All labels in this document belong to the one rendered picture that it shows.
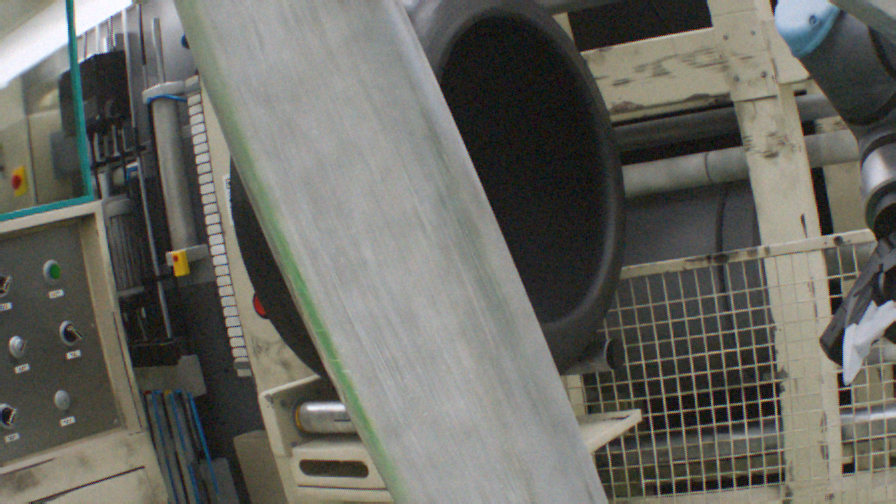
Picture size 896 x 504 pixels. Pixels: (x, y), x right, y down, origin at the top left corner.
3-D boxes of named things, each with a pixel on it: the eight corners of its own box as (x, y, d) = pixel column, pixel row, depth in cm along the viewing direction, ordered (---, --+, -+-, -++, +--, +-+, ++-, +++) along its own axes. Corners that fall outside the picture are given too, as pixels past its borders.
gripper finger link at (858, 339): (874, 323, 69) (910, 273, 76) (819, 358, 74) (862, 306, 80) (892, 359, 69) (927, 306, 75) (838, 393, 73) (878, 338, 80)
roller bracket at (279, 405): (273, 459, 160) (255, 393, 159) (439, 395, 191) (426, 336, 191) (289, 459, 158) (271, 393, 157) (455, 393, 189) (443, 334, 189)
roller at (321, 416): (297, 436, 161) (289, 405, 161) (317, 428, 164) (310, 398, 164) (504, 431, 140) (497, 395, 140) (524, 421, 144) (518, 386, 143)
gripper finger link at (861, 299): (848, 305, 76) (883, 262, 82) (835, 314, 77) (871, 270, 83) (874, 357, 76) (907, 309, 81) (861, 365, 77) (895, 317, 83)
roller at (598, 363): (417, 390, 183) (410, 362, 183) (434, 383, 187) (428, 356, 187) (613, 373, 162) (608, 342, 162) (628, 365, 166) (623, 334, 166)
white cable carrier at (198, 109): (237, 376, 179) (184, 80, 177) (258, 370, 183) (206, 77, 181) (256, 375, 176) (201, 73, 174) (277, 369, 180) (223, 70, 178)
